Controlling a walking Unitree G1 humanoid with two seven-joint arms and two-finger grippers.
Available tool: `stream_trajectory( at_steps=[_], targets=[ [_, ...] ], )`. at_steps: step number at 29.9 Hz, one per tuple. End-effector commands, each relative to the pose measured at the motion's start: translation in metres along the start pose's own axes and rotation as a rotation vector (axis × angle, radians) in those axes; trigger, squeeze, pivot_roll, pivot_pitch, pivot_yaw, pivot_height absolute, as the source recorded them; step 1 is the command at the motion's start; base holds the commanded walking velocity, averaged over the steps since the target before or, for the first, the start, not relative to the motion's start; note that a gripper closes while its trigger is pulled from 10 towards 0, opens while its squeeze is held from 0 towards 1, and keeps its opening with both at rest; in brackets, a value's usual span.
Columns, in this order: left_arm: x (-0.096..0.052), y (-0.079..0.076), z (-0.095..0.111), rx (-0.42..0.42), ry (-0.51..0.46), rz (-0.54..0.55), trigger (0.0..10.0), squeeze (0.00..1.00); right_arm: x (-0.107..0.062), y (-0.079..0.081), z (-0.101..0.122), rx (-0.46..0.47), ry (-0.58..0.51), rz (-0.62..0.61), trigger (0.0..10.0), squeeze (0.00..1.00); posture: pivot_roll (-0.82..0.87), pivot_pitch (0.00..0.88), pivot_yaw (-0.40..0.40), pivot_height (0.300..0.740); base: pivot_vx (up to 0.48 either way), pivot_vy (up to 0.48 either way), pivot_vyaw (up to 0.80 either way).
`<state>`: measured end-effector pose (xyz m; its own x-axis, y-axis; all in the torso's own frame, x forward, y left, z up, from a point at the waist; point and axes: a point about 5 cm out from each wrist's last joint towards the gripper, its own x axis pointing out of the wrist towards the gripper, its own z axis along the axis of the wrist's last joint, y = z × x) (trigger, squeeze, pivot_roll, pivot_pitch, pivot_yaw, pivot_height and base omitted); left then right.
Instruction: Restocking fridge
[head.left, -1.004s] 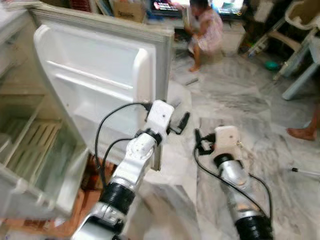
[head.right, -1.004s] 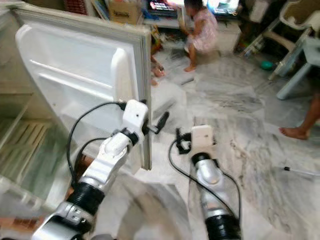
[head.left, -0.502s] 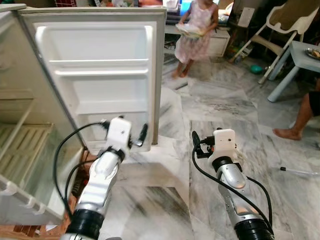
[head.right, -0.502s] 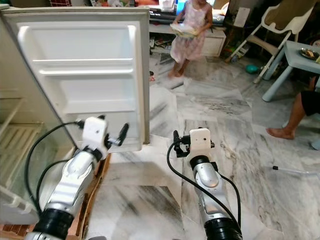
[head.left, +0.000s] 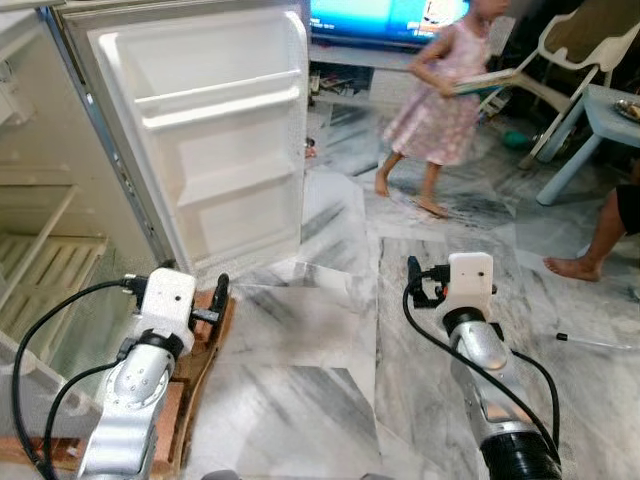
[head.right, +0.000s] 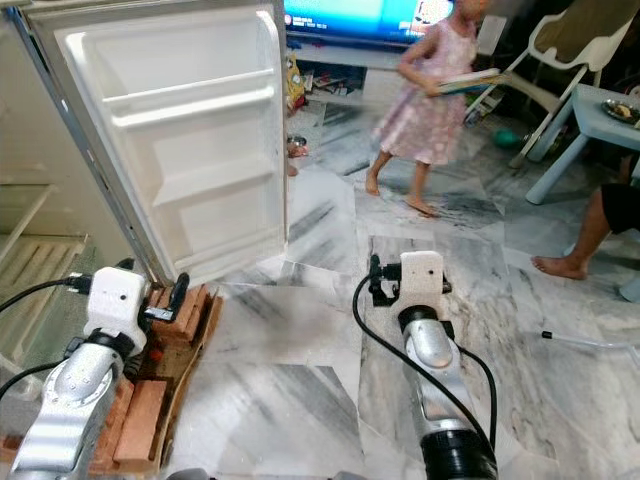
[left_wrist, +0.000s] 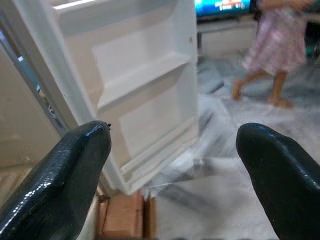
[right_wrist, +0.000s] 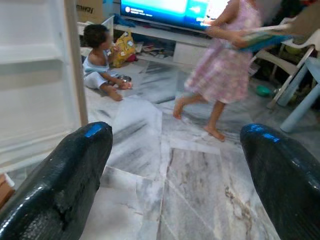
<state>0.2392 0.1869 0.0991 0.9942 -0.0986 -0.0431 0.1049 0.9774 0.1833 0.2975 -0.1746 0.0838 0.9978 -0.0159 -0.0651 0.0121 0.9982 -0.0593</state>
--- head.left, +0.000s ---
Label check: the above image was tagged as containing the silver mini fridge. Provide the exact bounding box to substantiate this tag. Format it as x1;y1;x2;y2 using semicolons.
0;0;311;441

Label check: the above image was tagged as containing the red clay brick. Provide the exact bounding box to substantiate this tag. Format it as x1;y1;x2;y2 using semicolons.
193;290;234;348
150;380;187;471

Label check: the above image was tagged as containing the girl in pink dress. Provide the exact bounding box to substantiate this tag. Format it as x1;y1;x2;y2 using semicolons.
375;0;521;219

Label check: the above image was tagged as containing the barefoot person in black shorts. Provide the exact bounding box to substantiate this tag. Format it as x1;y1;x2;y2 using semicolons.
545;183;640;282

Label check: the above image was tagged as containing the clear tube with black tip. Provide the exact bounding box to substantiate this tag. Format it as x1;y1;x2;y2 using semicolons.
555;333;640;353

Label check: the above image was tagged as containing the flat pale book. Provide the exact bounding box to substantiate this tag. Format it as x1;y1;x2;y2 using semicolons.
452;68;523;97

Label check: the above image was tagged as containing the metal plate with food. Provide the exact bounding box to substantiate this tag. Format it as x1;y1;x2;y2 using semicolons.
613;97;640;124

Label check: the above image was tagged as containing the light blue plastic table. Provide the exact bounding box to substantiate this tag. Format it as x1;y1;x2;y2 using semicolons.
535;83;640;207

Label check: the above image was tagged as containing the white television stand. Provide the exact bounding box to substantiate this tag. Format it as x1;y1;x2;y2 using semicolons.
308;42;421;111

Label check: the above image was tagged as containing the white plastic chair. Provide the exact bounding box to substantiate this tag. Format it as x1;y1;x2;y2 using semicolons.
478;0;640;169

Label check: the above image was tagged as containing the flat screen television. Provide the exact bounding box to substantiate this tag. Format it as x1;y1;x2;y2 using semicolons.
308;0;471;46

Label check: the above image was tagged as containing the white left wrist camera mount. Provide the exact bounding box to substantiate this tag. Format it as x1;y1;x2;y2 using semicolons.
135;268;198;346

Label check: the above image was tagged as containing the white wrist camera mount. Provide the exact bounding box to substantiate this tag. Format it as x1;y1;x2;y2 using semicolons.
445;252;497;323
135;268;198;346

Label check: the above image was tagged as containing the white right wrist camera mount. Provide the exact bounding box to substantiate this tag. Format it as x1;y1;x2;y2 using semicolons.
445;252;497;323

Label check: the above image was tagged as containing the cream fridge wire shelf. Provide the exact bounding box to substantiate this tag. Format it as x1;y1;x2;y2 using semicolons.
0;235;108;341

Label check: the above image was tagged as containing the short black left arm cable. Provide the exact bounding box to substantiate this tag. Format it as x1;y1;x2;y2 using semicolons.
45;360;126;473

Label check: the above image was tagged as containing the short black arm cable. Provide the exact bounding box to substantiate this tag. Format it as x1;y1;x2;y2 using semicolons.
45;360;126;473
510;350;562;441

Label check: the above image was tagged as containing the short black right arm cable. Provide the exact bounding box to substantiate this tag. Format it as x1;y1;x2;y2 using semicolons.
510;350;562;441

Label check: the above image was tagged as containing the long black left arm cable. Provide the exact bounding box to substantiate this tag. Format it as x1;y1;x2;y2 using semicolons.
12;276;151;480

